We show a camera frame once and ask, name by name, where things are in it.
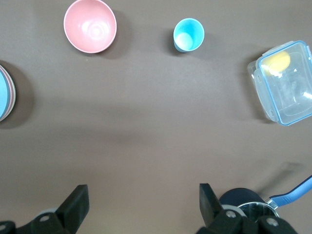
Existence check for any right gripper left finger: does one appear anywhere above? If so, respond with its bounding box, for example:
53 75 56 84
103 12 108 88
31 184 90 234

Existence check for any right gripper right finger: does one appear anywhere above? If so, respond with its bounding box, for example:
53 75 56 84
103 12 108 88
196 183 246 234

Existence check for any blue plate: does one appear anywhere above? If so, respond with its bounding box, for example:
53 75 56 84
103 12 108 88
0 64 12 120

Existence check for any glass pot lid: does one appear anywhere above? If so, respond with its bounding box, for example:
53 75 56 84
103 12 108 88
235 201 280 224

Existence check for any beige plate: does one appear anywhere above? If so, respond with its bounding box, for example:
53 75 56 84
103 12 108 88
0 62 18 123

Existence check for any clear plastic food container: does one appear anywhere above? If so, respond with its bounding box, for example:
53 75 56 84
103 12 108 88
247 40 312 127

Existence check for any yellow round food piece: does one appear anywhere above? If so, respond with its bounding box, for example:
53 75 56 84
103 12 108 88
262 51 292 77

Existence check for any blue cup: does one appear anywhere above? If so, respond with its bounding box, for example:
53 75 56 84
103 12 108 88
173 18 205 53

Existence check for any pink bowl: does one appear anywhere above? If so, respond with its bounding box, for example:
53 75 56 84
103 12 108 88
63 0 117 54

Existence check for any black pot with blue handle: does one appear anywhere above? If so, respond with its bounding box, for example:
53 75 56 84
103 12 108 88
220 174 312 224

